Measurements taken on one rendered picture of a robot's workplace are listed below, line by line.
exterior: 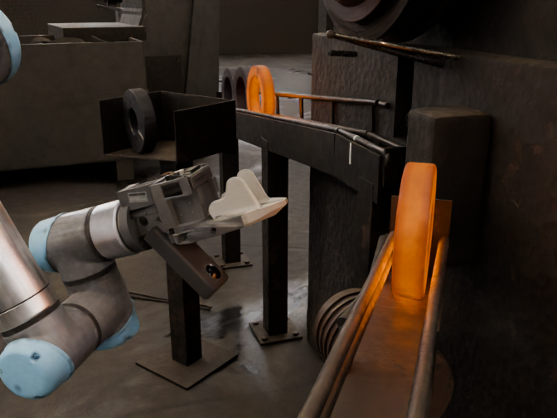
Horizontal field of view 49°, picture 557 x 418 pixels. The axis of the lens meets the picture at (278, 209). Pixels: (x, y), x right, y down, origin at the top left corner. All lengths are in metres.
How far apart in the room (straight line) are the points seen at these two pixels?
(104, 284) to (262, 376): 0.90
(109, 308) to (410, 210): 0.43
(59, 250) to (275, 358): 1.02
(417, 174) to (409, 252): 0.09
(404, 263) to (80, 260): 0.43
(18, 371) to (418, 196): 0.49
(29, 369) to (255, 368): 1.04
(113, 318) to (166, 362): 0.91
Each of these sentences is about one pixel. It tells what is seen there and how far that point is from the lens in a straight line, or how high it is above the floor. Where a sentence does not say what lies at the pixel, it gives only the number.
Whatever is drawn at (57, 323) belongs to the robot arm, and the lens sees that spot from 0.78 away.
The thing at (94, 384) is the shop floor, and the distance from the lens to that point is 1.74.
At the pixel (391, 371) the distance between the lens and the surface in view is 0.56.
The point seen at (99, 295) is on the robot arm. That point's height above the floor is 0.58.
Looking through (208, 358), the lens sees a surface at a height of 0.01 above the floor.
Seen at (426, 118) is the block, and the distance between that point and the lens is 0.91.
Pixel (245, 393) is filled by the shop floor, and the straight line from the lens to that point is 1.64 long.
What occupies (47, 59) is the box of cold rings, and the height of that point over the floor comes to 0.67.
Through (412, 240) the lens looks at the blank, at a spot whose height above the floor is 0.72.
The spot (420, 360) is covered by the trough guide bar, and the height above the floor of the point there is 0.71.
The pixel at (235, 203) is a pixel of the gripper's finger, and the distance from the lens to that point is 0.73.
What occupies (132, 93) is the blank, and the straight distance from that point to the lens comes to 1.52.
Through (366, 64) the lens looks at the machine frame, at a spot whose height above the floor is 0.83.
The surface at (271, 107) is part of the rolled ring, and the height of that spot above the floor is 0.66.
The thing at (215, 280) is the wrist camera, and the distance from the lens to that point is 0.79.
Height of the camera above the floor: 0.95
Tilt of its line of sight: 19 degrees down
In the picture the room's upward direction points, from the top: straight up
